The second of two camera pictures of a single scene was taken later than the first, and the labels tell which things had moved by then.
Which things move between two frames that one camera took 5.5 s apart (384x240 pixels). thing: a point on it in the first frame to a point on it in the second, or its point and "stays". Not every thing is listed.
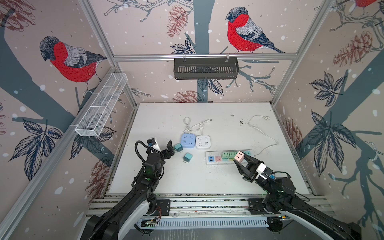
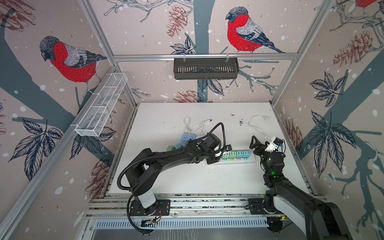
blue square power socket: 188,140 stays
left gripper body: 161,159 to 210,156
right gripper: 250,173 to 262,147
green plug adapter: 225,155 stays
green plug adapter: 178,147 stays
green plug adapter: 232,154 stays
